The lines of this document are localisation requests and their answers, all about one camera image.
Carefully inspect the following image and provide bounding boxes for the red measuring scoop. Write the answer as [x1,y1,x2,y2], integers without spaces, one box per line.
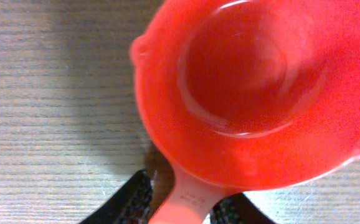
[130,0,360,223]

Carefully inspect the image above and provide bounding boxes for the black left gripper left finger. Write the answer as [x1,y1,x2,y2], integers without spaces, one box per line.
[80,169,153,224]

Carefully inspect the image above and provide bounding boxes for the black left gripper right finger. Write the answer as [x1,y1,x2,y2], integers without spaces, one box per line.
[210,193,276,224]

